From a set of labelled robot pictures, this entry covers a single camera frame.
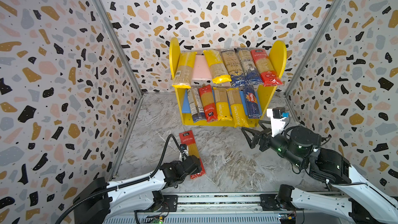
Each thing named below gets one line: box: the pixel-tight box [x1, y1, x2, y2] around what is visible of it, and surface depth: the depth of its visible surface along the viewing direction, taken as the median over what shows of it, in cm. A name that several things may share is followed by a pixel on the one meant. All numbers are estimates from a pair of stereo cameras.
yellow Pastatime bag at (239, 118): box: [226, 87, 249, 129], surface depth 93 cm
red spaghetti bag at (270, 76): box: [250, 48, 284, 87], surface depth 73 cm
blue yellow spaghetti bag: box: [220, 49, 248, 89], surface depth 74 cm
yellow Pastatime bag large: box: [212, 87, 233, 122], surface depth 95 cm
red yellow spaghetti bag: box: [198, 84, 219, 123], surface depth 94 cm
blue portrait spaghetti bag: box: [236, 47, 264, 86], surface depth 74 cm
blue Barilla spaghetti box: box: [243, 84, 261, 120], surface depth 98 cm
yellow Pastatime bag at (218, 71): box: [203, 49, 232, 85], surface depth 74 cm
